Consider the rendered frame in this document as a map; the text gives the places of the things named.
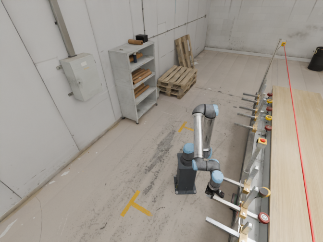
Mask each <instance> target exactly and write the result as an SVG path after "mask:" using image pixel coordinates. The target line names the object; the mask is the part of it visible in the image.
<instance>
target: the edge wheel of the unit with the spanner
mask: <svg viewBox="0 0 323 242"><path fill-rule="evenodd" d="M258 219H259V221H260V222H259V223H263V224H268V223H269V222H270V218H269V216H268V215H267V214H266V213H264V212H260V213H259V214H258Z"/></svg>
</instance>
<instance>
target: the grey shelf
mask: <svg viewBox="0 0 323 242"><path fill-rule="evenodd" d="M120 49H123V50H120ZM134 52H136V53H137V52H138V53H142V54H143V56H142V57H140V58H138V59H137V63H134V61H132V62H130V60H129V56H130V55H132V54H133V53H134ZM108 54H109V58H110V63H111V67H112V73H113V77H114V82H115V86H116V91H117V95H118V99H119V104H120V108H121V113H122V117H123V119H125V118H124V117H126V118H129V119H132V120H134V121H136V123H137V124H139V123H138V119H139V118H140V117H141V116H142V115H143V114H144V113H146V112H147V111H148V110H149V109H150V108H151V107H152V106H153V105H154V104H155V103H156V106H157V105H158V104H157V85H156V64H155V43H154V41H148V42H145V43H143V45H136V44H129V43H127V44H124V45H121V46H118V47H116V48H113V49H110V50H108ZM139 68H141V69H145V70H147V69H150V71H151V72H152V74H151V75H149V76H147V77H146V78H144V79H143V80H141V81H140V82H138V83H136V84H135V85H133V80H132V74H131V73H132V72H134V71H136V70H137V69H139ZM142 83H144V86H146V85H149V88H148V89H147V90H145V91H144V92H143V93H142V94H141V95H139V96H138V97H137V98H136V99H135V94H134V89H135V88H136V87H138V86H139V85H141V84H142Z"/></svg>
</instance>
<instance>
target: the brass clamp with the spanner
mask: <svg viewBox="0 0 323 242"><path fill-rule="evenodd" d="M243 203H244V201H242V203H241V205H240V207H241V210H240V212H239V217H240V218H242V219H245V218H246V217H247V210H248V208H247V209H246V208H244V207H242V205H243ZM242 213H245V215H242Z"/></svg>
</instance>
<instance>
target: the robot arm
mask: <svg viewBox="0 0 323 242"><path fill-rule="evenodd" d="M218 112H219V111H218V106H217V105H216V104H200V105H198V106H196V107H195V108H194V110H193V112H192V117H193V118H194V143H187V144H185V145H184V148H183V155H182V156H181V163H182V164H183V165H184V166H187V167H190V166H192V168H193V170H197V171H198V170H200V171H210V175H211V179H210V182H208V185H207V188H206V191H205V193H206V194H207V195H206V196H207V197H209V198H210V199H212V198H213V197H214V195H215V193H216V194H217V195H218V196H219V197H221V198H224V193H223V192H222V191H221V190H220V189H219V187H220V185H221V183H222V181H223V179H224V176H223V174H222V173H221V169H220V164H219V161H218V160H216V159H210V160H209V161H206V160H204V158H205V159H209V158H211V155H212V148H211V146H210V141H211V135H212V130H213V126H214V121H215V117H216V116H218ZM203 116H204V122H203V125H202V117H203Z"/></svg>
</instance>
